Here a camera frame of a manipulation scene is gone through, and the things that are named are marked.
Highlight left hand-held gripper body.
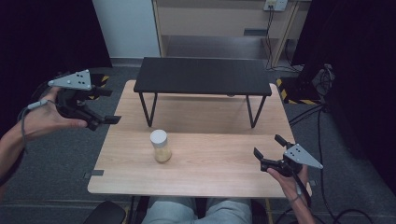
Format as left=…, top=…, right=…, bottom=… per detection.
left=47, top=69, right=105, bottom=132

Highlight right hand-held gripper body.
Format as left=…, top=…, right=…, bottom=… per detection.
left=261, top=143, right=324, bottom=178

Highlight white-capped seasoning jar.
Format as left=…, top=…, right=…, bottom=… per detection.
left=149, top=129, right=173, bottom=163

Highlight black metal riser shelf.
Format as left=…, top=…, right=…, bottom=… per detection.
left=133, top=57, right=273, bottom=129

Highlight person's right hand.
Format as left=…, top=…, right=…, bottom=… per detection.
left=266, top=164, right=310, bottom=203

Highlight person's left hand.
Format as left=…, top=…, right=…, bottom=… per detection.
left=23, top=86, right=89, bottom=141

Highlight black floor plate with hazard tape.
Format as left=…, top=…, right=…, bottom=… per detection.
left=87, top=73, right=110, bottom=101

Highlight black stand base with hazard tape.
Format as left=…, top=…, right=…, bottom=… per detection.
left=276, top=77, right=322, bottom=105

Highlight black curtain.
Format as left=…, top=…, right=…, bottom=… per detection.
left=292, top=0, right=396, bottom=195
left=0, top=0, right=113, bottom=138

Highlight white cabinet panel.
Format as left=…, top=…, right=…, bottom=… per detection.
left=92, top=0, right=162, bottom=60

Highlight person's legs in grey trousers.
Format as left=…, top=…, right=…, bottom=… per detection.
left=141, top=196, right=254, bottom=224

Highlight black chair seat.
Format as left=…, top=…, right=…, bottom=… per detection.
left=82, top=200, right=127, bottom=224

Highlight light wooden shelf unit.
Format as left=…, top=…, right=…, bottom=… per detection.
left=151, top=0, right=312, bottom=68

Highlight black cables on floor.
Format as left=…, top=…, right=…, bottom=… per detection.
left=274, top=104, right=375, bottom=224

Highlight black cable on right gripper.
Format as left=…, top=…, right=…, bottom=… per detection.
left=291, top=172, right=313, bottom=209

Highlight grey cable with plug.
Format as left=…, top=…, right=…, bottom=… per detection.
left=17, top=98, right=58, bottom=153

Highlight white wall power socket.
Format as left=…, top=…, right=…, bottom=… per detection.
left=262, top=0, right=290, bottom=12

